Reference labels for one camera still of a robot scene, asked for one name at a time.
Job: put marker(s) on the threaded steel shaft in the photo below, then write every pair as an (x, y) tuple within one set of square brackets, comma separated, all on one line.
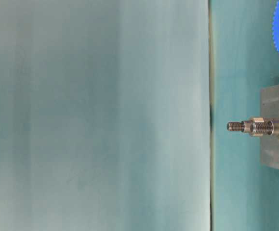
[(256, 126)]

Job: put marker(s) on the grey metal base plate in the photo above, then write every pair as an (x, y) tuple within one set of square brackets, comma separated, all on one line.
[(269, 109)]

